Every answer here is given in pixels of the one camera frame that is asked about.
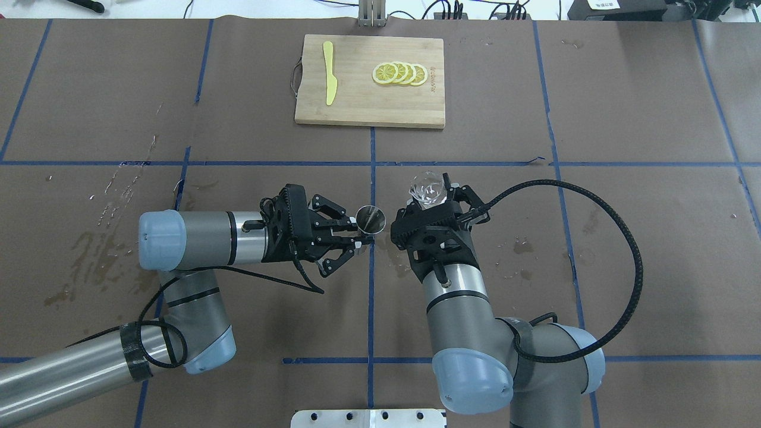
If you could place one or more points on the clear glass shaker cup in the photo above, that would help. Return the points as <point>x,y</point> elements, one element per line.
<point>428,190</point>

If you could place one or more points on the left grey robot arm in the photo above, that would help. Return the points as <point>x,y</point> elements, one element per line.
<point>185,323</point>

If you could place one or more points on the steel jigger measuring cup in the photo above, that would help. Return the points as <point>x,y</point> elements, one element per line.
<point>370,220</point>

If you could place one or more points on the lemon slice front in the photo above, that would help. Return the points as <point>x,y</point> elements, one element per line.
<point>385,73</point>

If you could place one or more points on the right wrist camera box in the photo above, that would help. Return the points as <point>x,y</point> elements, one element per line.
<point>410,221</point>

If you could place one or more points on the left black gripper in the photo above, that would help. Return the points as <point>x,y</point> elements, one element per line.
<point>311,233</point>

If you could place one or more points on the lemon slice back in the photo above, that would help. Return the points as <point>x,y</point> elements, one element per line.
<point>421,75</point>

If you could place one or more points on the aluminium frame post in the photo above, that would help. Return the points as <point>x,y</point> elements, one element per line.
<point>372,13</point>

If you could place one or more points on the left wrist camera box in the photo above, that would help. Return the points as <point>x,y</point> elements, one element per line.
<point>295,233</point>

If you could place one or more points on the lemon slice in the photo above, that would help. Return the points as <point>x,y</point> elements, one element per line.
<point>385,73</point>
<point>403,72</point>
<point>421,75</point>
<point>411,74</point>

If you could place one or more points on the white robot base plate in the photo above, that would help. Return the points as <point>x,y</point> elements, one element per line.
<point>389,417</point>

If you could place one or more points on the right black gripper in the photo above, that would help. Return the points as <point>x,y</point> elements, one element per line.
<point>463,198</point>

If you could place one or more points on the yellow plastic knife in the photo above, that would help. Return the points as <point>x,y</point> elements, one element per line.
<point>331,80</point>

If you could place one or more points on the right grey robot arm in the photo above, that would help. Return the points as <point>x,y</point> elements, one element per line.
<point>476,366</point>

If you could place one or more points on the bamboo cutting board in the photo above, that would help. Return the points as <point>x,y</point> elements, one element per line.
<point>361,101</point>

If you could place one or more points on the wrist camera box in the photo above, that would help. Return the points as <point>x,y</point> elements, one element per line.
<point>410,221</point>
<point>295,233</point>

